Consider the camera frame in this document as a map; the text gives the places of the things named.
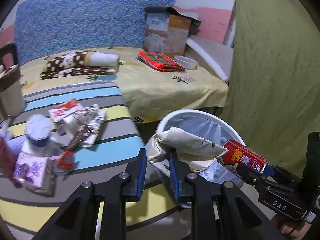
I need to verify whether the white yogurt cup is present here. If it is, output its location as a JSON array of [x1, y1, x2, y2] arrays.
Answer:
[[25, 114, 52, 148]]

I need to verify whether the cream paper bag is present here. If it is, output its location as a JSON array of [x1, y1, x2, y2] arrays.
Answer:
[[146, 127, 228, 176]]

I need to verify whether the yellow bed sheet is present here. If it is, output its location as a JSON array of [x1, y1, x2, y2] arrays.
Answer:
[[20, 47, 228, 122]]

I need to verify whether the clear plastic bowl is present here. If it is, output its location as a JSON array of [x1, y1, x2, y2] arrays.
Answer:
[[174, 55, 198, 70]]

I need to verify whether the white foam board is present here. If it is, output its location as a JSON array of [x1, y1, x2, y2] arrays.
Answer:
[[185, 35, 233, 83]]

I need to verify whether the white trash bin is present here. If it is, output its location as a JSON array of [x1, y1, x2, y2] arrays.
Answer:
[[155, 109, 247, 188]]

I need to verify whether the brown polka dot blanket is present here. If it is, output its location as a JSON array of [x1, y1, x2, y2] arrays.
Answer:
[[40, 50, 120, 80]]

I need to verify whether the striped table cover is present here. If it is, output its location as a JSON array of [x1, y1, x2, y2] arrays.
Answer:
[[1, 81, 189, 239]]

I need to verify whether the dark red can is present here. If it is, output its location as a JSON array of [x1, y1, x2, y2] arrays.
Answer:
[[0, 138, 17, 181]]

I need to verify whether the red drink can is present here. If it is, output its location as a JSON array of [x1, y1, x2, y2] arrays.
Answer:
[[222, 139, 267, 173]]

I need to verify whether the green curtain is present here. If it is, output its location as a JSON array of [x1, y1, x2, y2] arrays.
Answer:
[[221, 0, 319, 176]]

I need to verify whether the red white small carton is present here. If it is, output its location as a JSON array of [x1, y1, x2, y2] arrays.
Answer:
[[48, 99, 84, 136]]

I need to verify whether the brown coffee sachet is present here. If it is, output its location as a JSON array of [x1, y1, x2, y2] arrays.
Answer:
[[65, 124, 90, 151]]

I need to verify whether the right hand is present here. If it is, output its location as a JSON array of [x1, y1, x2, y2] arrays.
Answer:
[[271, 214, 311, 240]]

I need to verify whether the red plaid cloth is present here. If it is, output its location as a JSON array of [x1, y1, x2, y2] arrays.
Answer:
[[138, 51, 185, 72]]

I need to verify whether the cardboard bedding box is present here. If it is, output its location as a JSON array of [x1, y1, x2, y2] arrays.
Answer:
[[144, 7, 201, 57]]

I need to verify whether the cream electric kettle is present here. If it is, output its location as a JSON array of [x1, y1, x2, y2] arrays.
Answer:
[[1, 42, 25, 120]]

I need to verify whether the blue floral headboard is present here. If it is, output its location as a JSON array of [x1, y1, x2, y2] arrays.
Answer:
[[14, 0, 176, 64]]

